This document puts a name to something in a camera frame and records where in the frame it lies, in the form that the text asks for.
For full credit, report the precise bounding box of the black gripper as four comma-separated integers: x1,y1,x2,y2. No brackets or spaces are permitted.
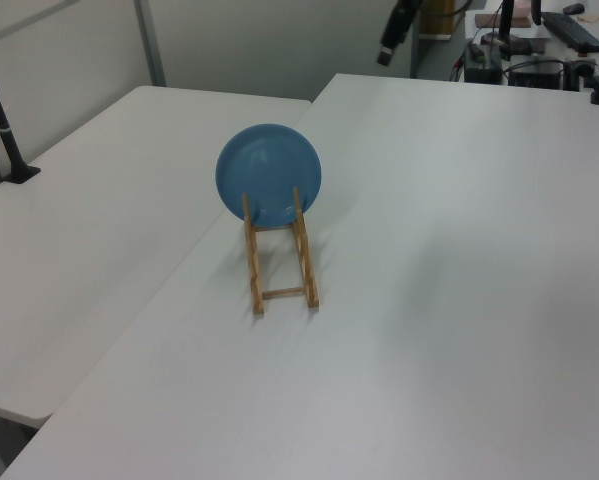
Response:
376,0,426,67

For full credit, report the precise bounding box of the blue round plate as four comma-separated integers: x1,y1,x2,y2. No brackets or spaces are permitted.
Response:
214,122,324,230

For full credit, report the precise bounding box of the wooden plate rack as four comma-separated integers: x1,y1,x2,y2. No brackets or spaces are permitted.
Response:
240,185,322,317

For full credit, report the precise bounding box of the light wooden board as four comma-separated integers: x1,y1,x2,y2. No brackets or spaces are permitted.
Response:
420,0,468,41

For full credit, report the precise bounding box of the brown desk pad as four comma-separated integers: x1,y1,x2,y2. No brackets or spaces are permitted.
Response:
474,12,532,29

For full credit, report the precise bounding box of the black electronics box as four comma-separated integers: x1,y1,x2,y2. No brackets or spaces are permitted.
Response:
464,41,504,85

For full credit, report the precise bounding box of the black monitor stand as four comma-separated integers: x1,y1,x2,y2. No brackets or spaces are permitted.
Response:
480,0,530,55

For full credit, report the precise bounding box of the black flat device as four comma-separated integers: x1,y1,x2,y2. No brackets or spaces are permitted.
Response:
508,58,566,89

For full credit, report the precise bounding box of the black computer keyboard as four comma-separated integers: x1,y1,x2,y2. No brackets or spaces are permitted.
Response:
540,11,599,54

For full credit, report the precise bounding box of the thin red cable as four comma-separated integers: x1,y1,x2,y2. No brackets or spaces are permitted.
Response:
447,48,468,82

